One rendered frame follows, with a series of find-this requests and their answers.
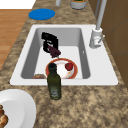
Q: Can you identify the small red round fruit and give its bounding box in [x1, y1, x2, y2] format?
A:
[64, 62, 74, 72]

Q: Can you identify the dark green bottle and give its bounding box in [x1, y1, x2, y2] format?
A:
[46, 62, 63, 101]

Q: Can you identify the small brown round thing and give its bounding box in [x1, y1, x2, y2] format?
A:
[32, 73, 48, 80]

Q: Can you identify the dark purple lumpy thing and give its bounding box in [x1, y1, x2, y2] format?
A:
[48, 46, 62, 59]

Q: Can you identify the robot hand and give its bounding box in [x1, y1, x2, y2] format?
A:
[40, 31, 59, 54]

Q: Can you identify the large white plate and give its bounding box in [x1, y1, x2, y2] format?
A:
[0, 88, 37, 128]

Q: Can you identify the orange rimmed white plate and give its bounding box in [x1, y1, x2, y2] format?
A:
[45, 57, 79, 80]

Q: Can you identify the blue round plate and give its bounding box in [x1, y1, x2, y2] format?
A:
[28, 8, 56, 21]

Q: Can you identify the silver tap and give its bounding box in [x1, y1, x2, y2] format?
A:
[88, 0, 110, 50]

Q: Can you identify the white sink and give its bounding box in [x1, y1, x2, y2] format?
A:
[9, 23, 120, 87]

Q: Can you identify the grey upright cylinder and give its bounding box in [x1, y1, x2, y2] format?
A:
[54, 0, 63, 7]

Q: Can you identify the brown bread piece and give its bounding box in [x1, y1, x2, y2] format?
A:
[0, 104, 10, 128]

